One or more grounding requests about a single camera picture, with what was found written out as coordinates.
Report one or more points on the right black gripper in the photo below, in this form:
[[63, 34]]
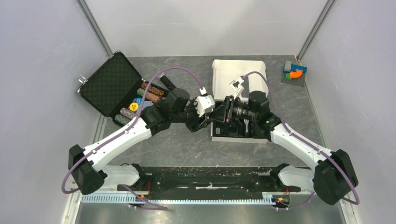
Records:
[[225, 112]]

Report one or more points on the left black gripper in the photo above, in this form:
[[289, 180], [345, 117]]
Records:
[[198, 122]]

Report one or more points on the white clipper kit box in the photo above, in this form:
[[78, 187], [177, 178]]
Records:
[[224, 73]]

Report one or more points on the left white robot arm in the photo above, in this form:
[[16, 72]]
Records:
[[89, 165]]

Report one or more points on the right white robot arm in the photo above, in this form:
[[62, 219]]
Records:
[[330, 175]]

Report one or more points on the silver hair clipper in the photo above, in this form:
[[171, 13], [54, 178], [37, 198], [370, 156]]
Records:
[[247, 127]]

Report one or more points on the orange brown chip stack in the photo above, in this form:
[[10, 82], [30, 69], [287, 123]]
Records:
[[154, 90]]

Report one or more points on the blue card deck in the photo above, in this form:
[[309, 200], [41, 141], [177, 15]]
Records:
[[146, 104]]

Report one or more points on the black microphone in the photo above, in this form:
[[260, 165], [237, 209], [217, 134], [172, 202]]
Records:
[[165, 80]]

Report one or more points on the yellow dealer button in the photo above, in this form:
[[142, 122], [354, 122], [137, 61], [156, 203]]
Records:
[[134, 106]]

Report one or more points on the green toy brick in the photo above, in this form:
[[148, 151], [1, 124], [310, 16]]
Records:
[[287, 76]]

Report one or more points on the purple chip stack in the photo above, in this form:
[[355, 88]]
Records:
[[128, 113]]

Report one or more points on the dark green chip stack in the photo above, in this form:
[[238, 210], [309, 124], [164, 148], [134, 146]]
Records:
[[122, 119]]

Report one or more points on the orange curved toy piece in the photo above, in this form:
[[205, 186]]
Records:
[[296, 74]]

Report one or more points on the grey toy brick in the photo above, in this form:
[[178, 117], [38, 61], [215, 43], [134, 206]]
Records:
[[287, 66]]

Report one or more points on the grey toy brick baseplate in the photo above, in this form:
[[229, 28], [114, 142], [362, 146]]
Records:
[[299, 81]]

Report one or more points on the blue toy brick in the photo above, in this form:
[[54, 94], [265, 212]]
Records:
[[295, 67]]

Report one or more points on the black aluminium poker case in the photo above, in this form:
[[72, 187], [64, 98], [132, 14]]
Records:
[[112, 86]]

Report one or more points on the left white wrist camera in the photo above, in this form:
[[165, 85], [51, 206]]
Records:
[[204, 104]]

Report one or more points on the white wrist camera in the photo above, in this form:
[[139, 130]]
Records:
[[204, 104], [237, 87]]

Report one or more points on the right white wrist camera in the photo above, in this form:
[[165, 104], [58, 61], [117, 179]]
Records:
[[237, 87]]

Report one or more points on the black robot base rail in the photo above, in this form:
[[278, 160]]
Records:
[[256, 179]]

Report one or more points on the white cable duct strip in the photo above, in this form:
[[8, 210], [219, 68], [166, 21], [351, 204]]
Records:
[[129, 198]]

